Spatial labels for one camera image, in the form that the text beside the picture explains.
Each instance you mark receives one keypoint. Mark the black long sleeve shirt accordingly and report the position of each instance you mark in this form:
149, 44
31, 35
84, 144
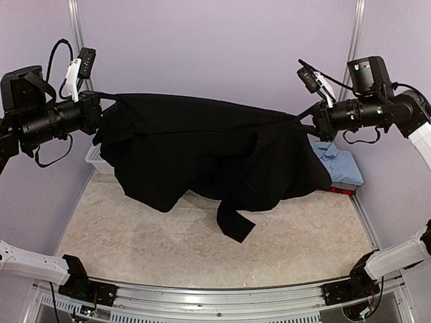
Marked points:
246, 158

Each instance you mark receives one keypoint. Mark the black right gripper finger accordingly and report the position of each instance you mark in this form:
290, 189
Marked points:
308, 112
304, 128

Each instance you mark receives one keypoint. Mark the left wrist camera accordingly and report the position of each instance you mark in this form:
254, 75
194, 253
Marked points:
78, 71

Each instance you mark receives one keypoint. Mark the light blue shirt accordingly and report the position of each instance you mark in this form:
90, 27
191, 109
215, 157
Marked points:
340, 164

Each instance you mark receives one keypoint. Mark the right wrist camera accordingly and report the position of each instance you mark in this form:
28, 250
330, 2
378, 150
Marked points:
315, 82

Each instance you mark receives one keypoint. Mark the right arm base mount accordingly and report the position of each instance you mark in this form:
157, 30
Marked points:
358, 285

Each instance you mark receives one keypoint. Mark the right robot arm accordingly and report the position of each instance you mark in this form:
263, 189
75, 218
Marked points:
378, 103

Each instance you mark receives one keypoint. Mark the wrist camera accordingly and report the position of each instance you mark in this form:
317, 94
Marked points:
315, 82
78, 71

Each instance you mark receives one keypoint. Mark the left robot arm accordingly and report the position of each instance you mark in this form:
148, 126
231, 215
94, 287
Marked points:
33, 116

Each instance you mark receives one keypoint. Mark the right aluminium corner post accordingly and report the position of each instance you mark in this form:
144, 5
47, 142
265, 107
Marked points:
358, 22

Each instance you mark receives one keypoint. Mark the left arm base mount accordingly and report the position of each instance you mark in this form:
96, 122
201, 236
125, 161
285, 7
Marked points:
87, 289

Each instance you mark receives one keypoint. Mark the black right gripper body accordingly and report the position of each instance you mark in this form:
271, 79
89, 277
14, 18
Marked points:
328, 131

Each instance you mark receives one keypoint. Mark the white perforated plastic basket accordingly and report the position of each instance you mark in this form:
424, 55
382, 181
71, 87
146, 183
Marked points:
94, 158

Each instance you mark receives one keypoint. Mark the aluminium front rail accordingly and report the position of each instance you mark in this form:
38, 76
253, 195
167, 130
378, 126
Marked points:
140, 303

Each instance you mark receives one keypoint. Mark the aluminium corner post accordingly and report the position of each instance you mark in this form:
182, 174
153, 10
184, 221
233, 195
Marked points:
358, 22
75, 21

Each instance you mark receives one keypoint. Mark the red black plaid shirt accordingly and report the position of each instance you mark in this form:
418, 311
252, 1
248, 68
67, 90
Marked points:
341, 188

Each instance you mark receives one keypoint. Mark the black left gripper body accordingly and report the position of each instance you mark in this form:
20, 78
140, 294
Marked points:
87, 121

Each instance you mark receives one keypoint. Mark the left aluminium corner post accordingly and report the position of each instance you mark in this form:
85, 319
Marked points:
75, 21

